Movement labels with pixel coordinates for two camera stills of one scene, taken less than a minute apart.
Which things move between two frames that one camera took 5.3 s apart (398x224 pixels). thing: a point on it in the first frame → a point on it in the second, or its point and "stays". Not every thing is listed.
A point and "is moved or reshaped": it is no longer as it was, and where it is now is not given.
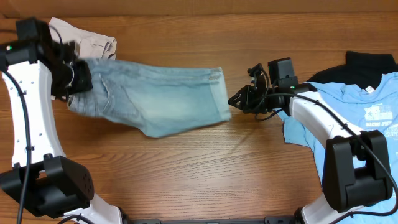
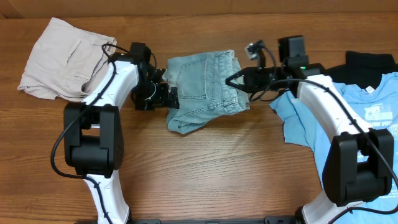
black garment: x=362 y=69 stays
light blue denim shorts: x=151 y=101 is moved or reshaped
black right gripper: x=249 y=99 → x=249 y=79
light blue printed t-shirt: x=374 y=109 stays
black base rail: x=272 y=220 stays
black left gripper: x=82 y=76 → x=168 y=96
